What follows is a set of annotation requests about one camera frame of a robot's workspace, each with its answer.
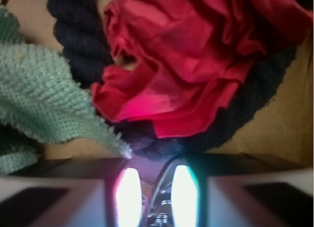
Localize brown paper bag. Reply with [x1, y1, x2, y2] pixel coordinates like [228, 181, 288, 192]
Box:
[3, 0, 314, 167]

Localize silver keys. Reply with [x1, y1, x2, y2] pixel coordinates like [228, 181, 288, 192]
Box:
[141, 156, 182, 227]

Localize teal woven cloth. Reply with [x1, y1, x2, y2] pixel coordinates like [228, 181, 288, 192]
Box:
[0, 6, 132, 175]

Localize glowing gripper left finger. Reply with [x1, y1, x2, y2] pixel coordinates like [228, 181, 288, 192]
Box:
[0, 158, 142, 227]

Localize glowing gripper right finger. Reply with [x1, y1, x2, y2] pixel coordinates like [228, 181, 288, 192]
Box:
[171, 154, 314, 227]

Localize crumpled red paper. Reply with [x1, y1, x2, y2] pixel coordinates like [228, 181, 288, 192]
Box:
[91, 0, 314, 138]

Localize dark navy rope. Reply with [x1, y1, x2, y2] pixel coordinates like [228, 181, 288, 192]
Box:
[45, 0, 299, 161]

